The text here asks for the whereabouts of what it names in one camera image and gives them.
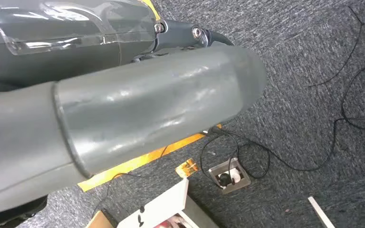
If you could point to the gold card on floor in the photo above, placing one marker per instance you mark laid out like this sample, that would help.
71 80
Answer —
187 168

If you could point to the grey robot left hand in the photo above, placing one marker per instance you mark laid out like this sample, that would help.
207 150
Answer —
113 107

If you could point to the white desk panel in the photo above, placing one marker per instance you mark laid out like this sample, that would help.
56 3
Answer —
321 213

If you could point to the white drawer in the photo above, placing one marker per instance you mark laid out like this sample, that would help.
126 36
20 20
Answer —
160 207

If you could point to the yellow floor tape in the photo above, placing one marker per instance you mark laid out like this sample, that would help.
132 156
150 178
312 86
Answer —
129 165

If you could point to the metal floor socket box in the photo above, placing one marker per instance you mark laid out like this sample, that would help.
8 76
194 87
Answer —
243 182

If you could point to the cardboard piece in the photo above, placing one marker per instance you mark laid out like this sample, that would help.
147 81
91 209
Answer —
99 221

